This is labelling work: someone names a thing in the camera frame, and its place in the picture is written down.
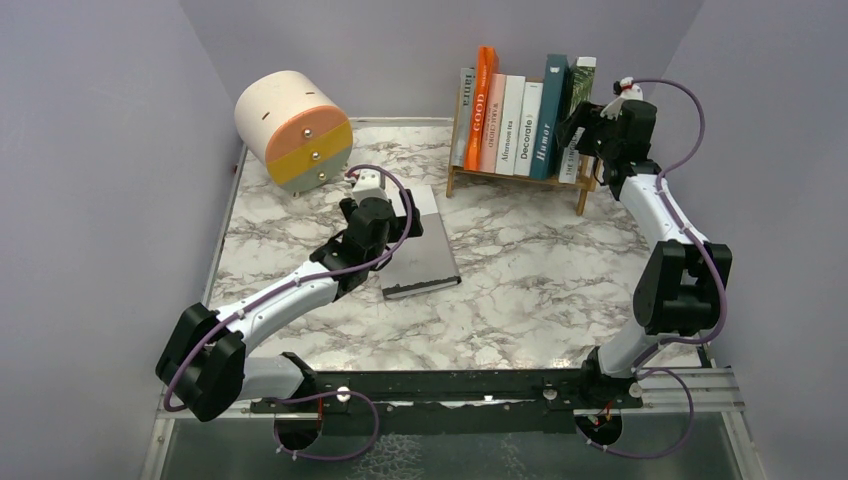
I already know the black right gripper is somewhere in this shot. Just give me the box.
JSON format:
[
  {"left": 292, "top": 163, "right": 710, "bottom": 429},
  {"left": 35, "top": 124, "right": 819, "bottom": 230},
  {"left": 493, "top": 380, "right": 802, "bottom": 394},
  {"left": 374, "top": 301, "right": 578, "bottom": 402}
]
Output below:
[{"left": 552, "top": 101, "right": 618, "bottom": 162}]

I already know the wooden book rack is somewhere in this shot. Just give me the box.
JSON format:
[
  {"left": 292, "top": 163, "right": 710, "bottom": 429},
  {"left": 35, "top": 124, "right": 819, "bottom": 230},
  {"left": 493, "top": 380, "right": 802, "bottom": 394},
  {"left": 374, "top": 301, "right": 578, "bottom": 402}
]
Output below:
[{"left": 445, "top": 89, "right": 601, "bottom": 217}]

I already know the white palm Singularity book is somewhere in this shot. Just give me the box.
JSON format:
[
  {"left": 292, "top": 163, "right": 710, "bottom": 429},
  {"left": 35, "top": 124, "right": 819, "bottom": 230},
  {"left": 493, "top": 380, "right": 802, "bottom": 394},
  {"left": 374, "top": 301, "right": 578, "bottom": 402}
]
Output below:
[{"left": 557, "top": 56, "right": 598, "bottom": 185}]

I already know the grey white bottom book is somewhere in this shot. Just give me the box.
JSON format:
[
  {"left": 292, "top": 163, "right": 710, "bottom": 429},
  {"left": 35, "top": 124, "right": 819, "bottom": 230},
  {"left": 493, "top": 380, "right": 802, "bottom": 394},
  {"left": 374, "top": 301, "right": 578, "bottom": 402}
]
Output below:
[{"left": 378, "top": 185, "right": 461, "bottom": 300}]

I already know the teal bottom book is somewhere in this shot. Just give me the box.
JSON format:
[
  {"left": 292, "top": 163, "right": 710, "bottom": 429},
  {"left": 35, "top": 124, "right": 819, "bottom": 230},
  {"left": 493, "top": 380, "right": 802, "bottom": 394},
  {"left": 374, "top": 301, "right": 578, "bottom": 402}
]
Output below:
[{"left": 530, "top": 54, "right": 569, "bottom": 180}]

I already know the white Decorate book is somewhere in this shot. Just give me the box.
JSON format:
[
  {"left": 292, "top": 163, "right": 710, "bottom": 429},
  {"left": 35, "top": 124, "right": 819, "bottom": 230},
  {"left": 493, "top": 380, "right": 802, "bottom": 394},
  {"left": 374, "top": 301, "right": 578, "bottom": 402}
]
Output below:
[{"left": 513, "top": 82, "right": 543, "bottom": 177}]

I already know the white Afternoon Tea book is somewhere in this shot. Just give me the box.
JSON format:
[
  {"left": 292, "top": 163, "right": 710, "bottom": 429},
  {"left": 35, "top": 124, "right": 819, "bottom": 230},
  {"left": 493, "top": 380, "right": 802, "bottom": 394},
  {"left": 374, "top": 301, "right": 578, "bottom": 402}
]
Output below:
[{"left": 495, "top": 75, "right": 526, "bottom": 176}]

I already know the pink Warm Chord book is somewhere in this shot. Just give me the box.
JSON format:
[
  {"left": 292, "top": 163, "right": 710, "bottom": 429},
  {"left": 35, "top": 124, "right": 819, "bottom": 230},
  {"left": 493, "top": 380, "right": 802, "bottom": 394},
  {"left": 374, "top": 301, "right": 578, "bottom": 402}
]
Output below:
[{"left": 479, "top": 73, "right": 506, "bottom": 173}]

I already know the orange Good Morning book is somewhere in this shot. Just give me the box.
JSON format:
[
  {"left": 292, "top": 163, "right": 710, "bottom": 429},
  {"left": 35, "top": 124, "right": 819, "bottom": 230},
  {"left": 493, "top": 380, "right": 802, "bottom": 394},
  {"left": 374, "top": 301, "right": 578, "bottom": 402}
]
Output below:
[{"left": 464, "top": 45, "right": 499, "bottom": 171}]

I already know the grey ianra book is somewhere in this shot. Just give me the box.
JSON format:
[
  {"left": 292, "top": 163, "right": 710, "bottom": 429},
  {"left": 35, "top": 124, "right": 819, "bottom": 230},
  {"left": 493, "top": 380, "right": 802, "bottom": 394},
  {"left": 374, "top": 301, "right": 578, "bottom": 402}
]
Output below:
[{"left": 450, "top": 67, "right": 476, "bottom": 167}]

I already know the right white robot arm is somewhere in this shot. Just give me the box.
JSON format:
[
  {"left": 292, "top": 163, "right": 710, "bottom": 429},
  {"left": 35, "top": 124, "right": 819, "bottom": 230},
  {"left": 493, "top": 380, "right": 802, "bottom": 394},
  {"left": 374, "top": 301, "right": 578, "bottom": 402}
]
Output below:
[{"left": 557, "top": 99, "right": 732, "bottom": 407}]

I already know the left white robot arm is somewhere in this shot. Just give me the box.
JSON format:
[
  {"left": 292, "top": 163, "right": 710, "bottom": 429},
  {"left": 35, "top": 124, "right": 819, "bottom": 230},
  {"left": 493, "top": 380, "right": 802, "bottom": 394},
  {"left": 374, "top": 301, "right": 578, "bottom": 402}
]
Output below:
[{"left": 155, "top": 187, "right": 423, "bottom": 422}]

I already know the cream orange cylinder container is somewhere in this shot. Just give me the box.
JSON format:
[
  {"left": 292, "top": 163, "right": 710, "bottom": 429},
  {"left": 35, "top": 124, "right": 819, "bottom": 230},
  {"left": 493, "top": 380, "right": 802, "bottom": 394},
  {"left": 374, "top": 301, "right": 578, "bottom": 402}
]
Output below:
[{"left": 234, "top": 70, "right": 353, "bottom": 194}]

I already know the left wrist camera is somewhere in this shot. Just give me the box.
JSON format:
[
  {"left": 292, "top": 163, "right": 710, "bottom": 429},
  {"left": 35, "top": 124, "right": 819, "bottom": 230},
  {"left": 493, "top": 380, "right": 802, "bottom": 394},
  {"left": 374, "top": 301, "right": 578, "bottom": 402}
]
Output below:
[{"left": 345, "top": 168, "right": 388, "bottom": 203}]

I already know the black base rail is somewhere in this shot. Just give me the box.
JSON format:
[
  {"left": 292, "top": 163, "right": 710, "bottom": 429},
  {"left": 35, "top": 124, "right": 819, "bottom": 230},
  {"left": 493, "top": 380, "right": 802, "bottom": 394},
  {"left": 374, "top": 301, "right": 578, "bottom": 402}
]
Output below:
[{"left": 249, "top": 368, "right": 643, "bottom": 436}]

